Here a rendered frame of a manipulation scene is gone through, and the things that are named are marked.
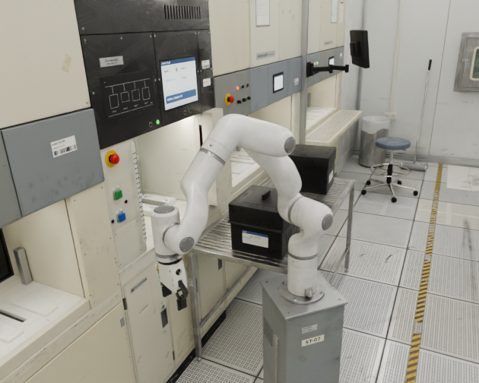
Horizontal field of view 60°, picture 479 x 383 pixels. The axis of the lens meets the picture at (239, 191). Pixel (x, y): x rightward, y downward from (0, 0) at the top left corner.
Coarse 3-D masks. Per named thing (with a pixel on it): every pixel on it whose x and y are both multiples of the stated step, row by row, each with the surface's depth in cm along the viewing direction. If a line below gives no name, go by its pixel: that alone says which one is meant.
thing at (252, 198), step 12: (252, 192) 215; (264, 192) 215; (276, 192) 214; (300, 192) 214; (228, 204) 203; (240, 204) 202; (252, 204) 201; (264, 204) 200; (276, 204) 200; (240, 216) 202; (252, 216) 199; (264, 216) 196; (276, 216) 193; (264, 228) 198; (276, 228) 195
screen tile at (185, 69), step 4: (188, 64) 200; (192, 64) 204; (180, 68) 195; (184, 68) 198; (188, 68) 201; (180, 72) 195; (184, 72) 198; (188, 72) 201; (192, 72) 205; (192, 76) 205; (184, 80) 199; (188, 80) 202; (192, 80) 205; (184, 84) 200; (188, 84) 202; (192, 84) 206; (184, 88) 200
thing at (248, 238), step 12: (240, 228) 205; (252, 228) 202; (288, 228) 203; (240, 240) 208; (252, 240) 204; (264, 240) 201; (276, 240) 198; (288, 240) 206; (252, 252) 207; (264, 252) 204; (276, 252) 200
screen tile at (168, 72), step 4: (164, 68) 184; (168, 68) 187; (172, 68) 189; (164, 72) 185; (168, 72) 187; (172, 72) 190; (176, 72) 193; (164, 76) 185; (168, 76) 187; (172, 76) 190; (176, 76) 193; (164, 80) 185; (176, 80) 194; (164, 84) 186; (168, 84) 188; (172, 84) 191; (176, 84) 194; (168, 88) 189; (172, 88) 191; (176, 88) 194; (168, 92) 189
